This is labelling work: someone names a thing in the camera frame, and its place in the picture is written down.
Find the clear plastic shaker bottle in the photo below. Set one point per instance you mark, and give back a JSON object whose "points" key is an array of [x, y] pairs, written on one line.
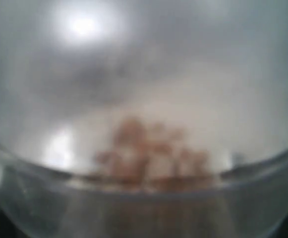
{"points": [[144, 118]]}

